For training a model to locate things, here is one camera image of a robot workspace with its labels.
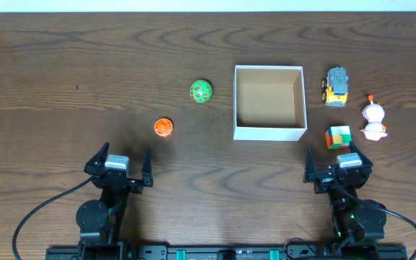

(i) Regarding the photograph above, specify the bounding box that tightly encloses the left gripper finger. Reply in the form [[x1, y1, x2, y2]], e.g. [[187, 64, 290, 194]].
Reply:
[[84, 142, 110, 176], [142, 148, 154, 187]]

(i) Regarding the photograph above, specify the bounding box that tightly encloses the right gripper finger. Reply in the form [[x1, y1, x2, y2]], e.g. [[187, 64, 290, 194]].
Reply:
[[350, 141, 373, 168], [303, 148, 317, 183]]

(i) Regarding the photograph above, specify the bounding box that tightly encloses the pink white toy figure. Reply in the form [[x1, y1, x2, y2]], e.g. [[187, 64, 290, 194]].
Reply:
[[360, 95, 388, 142]]

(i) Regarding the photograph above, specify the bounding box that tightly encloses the colourful puzzle cube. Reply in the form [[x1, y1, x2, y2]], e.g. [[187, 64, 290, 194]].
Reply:
[[325, 126, 352, 150]]

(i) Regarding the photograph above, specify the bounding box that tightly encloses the orange patterned ball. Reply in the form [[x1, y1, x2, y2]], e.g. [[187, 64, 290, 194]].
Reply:
[[154, 118, 173, 138]]

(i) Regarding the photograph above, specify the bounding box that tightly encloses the grey yellow toy truck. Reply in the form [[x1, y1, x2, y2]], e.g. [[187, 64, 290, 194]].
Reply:
[[321, 66, 349, 107]]

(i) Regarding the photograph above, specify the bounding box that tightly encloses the green number ball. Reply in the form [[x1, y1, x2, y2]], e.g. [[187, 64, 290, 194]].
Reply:
[[189, 79, 213, 103]]

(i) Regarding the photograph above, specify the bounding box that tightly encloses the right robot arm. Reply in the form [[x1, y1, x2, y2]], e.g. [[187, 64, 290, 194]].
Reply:
[[303, 142, 387, 259]]

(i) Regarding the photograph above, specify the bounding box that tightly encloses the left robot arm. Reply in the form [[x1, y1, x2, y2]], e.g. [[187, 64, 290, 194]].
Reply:
[[76, 142, 154, 259]]

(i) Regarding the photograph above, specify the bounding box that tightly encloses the white cardboard box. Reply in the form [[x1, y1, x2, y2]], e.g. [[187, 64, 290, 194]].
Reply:
[[233, 65, 308, 142]]

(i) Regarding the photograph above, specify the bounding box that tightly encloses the right black cable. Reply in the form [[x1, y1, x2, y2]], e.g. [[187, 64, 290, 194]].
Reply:
[[332, 178, 416, 260]]

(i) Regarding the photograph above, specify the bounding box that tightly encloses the black cable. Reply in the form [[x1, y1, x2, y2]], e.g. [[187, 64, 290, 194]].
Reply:
[[332, 178, 416, 260], [12, 175, 94, 260]]

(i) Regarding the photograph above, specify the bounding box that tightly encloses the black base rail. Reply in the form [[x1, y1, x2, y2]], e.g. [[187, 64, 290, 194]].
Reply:
[[45, 243, 408, 260]]

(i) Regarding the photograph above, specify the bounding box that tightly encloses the left black cable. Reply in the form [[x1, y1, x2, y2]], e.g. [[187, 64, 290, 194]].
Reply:
[[12, 175, 94, 260]]

